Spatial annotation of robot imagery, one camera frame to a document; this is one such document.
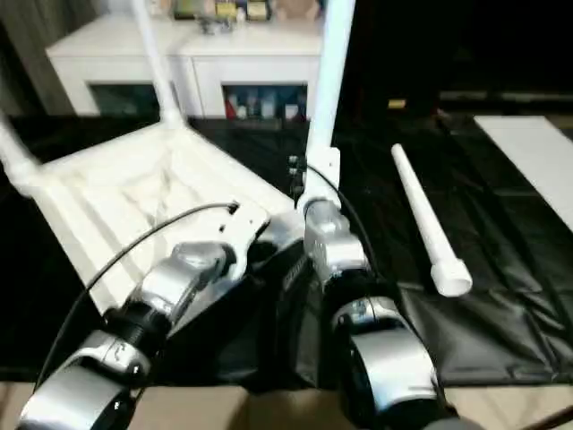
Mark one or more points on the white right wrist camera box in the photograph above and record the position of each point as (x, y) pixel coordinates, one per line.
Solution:
(322, 175)

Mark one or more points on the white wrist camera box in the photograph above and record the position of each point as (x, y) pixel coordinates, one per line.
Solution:
(246, 224)
(322, 175)

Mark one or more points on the red bottle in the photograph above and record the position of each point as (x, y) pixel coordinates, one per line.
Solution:
(231, 109)

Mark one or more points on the white cabinet with glass doors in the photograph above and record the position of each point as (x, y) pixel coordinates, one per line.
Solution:
(89, 49)

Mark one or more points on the small yellow box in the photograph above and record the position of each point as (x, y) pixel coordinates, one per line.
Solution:
(397, 104)

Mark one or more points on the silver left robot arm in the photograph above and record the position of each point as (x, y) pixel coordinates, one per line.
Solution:
(170, 287)

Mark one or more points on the white plastic table top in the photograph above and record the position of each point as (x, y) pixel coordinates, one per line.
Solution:
(116, 197)

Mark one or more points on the black work mat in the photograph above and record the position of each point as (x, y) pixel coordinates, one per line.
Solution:
(501, 296)

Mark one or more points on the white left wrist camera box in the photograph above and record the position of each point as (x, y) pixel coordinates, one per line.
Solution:
(246, 224)

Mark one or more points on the white plastic table leg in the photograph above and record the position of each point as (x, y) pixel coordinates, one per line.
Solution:
(157, 63)
(425, 215)
(329, 81)
(16, 152)

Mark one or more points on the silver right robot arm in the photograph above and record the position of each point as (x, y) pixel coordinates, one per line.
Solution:
(336, 242)

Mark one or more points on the white side table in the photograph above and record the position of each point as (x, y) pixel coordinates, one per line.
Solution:
(537, 152)

